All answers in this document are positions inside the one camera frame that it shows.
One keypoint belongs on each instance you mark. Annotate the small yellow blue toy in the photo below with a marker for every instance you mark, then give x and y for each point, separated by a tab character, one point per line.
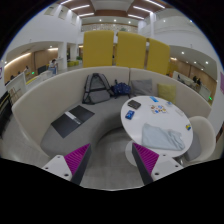
188	127

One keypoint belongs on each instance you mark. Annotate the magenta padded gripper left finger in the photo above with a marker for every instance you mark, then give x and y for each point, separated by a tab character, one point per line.
72	166

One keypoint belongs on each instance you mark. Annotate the yellow-green cushion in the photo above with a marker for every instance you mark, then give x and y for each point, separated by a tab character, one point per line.
167	92

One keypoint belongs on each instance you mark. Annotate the grey mesh backpack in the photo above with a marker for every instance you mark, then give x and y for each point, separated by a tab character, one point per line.
96	89

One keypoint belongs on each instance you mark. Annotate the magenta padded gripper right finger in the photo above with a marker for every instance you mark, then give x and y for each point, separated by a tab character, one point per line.
153	166

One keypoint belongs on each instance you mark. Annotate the right yellow partition panel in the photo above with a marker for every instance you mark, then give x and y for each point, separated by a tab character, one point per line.
158	56

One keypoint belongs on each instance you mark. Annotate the black folder on sofa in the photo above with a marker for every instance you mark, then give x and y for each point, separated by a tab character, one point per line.
71	120

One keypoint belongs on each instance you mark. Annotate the curved beige sofa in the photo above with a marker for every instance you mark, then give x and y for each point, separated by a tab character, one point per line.
42	105

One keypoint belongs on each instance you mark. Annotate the grey cushion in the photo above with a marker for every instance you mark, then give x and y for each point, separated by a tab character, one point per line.
141	87

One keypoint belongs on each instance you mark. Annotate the blue packet on table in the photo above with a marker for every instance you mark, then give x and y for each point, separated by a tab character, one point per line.
154	99

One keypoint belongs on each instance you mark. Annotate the white chair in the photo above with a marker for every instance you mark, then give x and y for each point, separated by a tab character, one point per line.
204	141

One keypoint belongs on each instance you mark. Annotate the black case on table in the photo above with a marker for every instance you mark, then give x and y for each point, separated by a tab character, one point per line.
134	104

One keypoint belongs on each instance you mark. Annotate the person at left counter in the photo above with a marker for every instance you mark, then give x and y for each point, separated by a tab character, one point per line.
53	66

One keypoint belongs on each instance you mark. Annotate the dark blue bag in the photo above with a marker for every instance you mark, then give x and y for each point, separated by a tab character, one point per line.
120	88

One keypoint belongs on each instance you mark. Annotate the round white table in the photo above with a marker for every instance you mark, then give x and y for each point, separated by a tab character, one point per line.
173	119

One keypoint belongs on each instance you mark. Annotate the colourful cards pile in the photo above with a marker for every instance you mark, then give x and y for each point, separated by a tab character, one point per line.
156	109

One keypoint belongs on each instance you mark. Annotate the left yellow partition panel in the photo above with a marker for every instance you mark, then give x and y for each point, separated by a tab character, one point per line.
98	48

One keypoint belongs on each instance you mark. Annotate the light blue towel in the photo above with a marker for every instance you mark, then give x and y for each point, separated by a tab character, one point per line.
158	138

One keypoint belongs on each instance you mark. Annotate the blue card box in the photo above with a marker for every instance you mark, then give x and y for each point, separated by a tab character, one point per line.
129	114

